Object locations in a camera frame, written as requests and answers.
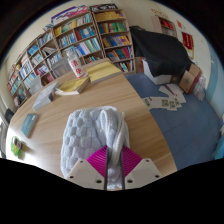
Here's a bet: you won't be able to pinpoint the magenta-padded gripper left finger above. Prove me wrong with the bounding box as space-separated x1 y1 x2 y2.
65 144 110 191

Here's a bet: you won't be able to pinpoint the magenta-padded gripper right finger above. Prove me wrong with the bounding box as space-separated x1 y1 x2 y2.
120 145 163 191

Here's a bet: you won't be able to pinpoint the pale blue fluffy towel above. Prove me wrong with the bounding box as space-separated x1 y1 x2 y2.
59 105 131 191

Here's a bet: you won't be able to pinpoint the teal hardcover book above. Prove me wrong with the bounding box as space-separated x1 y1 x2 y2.
20 113 39 139

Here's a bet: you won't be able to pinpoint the green plastic bag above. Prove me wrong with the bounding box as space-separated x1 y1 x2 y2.
10 135 24 158

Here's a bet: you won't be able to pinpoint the white printed paper sheets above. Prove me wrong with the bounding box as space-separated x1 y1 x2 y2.
141 83 188 112

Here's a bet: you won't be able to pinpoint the thick grey book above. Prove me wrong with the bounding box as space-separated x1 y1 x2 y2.
32 81 60 112

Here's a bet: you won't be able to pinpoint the dark office chair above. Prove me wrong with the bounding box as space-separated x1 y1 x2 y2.
3 108 15 125

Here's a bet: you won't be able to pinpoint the white open box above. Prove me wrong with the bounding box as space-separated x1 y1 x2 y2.
142 59 173 86

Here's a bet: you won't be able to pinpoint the grey mesh chair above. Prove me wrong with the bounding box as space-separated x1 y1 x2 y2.
51 58 73 78
29 74 45 96

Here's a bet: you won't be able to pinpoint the brown cardboard box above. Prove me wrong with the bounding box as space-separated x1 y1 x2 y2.
178 63 203 96

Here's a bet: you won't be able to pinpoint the flat yellow book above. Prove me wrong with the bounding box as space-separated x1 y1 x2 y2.
85 60 124 85

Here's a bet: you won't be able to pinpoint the clear bottle with red label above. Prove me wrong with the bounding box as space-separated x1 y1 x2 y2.
66 49 87 80

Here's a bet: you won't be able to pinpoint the black cloth cover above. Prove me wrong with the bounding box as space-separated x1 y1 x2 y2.
129 25 193 79

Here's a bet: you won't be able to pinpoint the wooden bookshelf unit with books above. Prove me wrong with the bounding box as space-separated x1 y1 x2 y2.
6 3 136 110

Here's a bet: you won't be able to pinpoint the red wall poster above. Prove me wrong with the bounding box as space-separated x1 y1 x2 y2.
181 31 195 51

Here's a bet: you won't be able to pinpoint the small wall shelf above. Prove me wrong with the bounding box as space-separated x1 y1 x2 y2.
151 14 178 38

